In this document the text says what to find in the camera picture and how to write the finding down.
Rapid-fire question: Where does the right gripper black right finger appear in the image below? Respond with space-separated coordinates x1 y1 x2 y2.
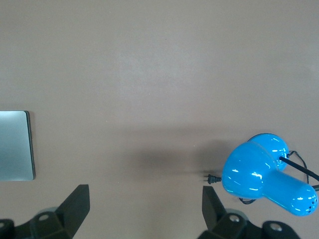
199 186 265 239

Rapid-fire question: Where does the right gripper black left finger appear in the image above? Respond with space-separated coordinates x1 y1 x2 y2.
15 184 90 239

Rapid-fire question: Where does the silver grey laptop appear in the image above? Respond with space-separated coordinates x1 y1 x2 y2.
0 111 36 181

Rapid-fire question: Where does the blue desk lamp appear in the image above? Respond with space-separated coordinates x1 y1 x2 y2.
221 133 319 217

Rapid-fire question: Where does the brown table cover sheet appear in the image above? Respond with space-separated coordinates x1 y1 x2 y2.
0 0 319 239

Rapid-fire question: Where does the black lamp power cord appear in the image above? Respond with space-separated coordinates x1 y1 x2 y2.
202 149 319 205

